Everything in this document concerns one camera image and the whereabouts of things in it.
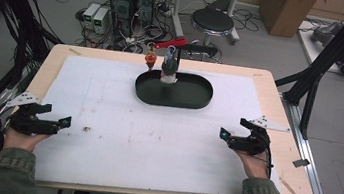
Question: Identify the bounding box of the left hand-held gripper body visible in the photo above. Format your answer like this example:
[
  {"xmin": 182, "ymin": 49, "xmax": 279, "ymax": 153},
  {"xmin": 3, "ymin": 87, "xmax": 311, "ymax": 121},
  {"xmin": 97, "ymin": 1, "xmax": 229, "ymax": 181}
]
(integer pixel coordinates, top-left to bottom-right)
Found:
[{"xmin": 2, "ymin": 89, "xmax": 64, "ymax": 140}]

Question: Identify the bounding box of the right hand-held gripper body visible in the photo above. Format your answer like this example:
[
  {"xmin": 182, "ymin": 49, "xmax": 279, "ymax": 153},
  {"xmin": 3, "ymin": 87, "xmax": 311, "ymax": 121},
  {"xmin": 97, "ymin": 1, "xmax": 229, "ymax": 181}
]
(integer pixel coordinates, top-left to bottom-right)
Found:
[{"xmin": 226, "ymin": 110, "xmax": 292, "ymax": 160}]

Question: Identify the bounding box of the black oval tray hanger stand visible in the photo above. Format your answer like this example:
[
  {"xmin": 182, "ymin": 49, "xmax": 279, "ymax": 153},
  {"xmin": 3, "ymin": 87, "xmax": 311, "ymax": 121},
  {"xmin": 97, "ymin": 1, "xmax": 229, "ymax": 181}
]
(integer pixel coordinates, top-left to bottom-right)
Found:
[{"xmin": 132, "ymin": 36, "xmax": 220, "ymax": 113}]

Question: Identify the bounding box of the green plush keychain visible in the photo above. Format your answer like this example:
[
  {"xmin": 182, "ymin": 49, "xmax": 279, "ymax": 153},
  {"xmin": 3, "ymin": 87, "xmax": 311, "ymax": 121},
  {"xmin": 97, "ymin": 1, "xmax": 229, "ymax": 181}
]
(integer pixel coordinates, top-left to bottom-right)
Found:
[{"xmin": 159, "ymin": 44, "xmax": 183, "ymax": 86}]

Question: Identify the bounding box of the red strap orange figure keychain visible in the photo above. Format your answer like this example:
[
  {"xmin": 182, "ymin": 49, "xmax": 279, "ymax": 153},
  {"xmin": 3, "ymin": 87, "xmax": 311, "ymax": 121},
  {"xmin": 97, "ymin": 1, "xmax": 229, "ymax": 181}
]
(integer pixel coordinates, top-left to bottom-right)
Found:
[{"xmin": 142, "ymin": 32, "xmax": 190, "ymax": 76}]

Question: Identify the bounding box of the person's left hand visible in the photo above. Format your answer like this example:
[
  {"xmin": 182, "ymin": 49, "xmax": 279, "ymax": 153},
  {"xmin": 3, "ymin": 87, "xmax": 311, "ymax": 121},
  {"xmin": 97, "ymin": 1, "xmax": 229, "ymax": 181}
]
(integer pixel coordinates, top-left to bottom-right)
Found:
[{"xmin": 1, "ymin": 126, "xmax": 52, "ymax": 155}]

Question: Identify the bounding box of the person's right hand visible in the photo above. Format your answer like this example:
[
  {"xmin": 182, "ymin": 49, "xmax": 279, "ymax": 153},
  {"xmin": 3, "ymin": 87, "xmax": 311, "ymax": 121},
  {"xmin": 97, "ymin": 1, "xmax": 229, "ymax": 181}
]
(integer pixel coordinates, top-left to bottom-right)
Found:
[{"xmin": 233, "ymin": 149, "xmax": 272, "ymax": 182}]

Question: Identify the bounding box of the black tape piece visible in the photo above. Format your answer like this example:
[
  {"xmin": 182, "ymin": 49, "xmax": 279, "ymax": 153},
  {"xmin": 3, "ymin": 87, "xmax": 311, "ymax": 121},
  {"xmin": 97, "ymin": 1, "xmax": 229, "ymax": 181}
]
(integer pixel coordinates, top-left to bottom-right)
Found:
[{"xmin": 291, "ymin": 156, "xmax": 311, "ymax": 170}]

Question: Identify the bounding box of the thin wooden stick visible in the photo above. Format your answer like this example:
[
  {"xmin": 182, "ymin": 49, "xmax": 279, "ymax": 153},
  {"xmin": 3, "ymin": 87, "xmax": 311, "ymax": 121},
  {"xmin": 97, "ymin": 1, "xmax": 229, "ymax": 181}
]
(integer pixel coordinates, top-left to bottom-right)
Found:
[{"xmin": 276, "ymin": 176, "xmax": 304, "ymax": 194}]

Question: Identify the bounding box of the white foam mat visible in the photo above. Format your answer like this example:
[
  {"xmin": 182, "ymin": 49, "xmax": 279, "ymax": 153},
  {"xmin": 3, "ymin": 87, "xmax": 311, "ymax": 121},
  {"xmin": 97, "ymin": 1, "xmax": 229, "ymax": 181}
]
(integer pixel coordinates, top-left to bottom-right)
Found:
[{"xmin": 29, "ymin": 49, "xmax": 272, "ymax": 194}]

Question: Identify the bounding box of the white power supply box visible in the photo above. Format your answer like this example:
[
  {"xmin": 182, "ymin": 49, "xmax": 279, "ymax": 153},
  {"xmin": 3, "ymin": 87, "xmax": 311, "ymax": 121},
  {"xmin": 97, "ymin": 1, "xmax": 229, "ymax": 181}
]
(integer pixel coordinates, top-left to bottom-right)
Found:
[
  {"xmin": 91, "ymin": 6, "xmax": 111, "ymax": 36},
  {"xmin": 81, "ymin": 2, "xmax": 101, "ymax": 25}
]

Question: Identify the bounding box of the black round stool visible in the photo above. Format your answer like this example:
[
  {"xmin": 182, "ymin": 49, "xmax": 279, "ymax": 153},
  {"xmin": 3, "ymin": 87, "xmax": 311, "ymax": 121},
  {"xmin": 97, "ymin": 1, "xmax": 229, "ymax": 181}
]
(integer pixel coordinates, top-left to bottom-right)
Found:
[{"xmin": 186, "ymin": 6, "xmax": 239, "ymax": 52}]

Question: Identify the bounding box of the cardboard box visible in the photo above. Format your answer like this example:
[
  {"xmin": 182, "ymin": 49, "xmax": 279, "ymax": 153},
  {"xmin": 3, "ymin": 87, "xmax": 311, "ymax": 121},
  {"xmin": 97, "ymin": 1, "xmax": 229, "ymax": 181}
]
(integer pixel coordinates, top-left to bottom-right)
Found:
[{"xmin": 256, "ymin": 0, "xmax": 321, "ymax": 42}]

